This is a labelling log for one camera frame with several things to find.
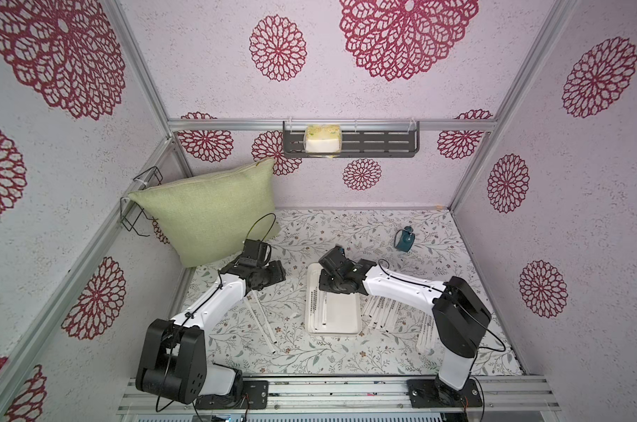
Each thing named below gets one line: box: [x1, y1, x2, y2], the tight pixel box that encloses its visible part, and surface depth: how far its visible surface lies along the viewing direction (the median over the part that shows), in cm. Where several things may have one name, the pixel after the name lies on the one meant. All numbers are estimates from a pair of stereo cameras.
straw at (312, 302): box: [308, 274, 318, 333], surface depth 91 cm
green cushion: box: [128, 157, 281, 269], surface depth 81 cm
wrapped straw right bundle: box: [360, 294, 403, 334], surface depth 90 cm
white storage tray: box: [304, 262, 363, 337], surface depth 90 cm
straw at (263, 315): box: [250, 289, 279, 344], surface depth 91 cm
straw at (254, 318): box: [244, 298, 277, 355], surface depth 89 cm
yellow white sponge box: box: [303, 123, 343, 159], surface depth 92 cm
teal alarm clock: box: [394, 225, 416, 253], surface depth 105 cm
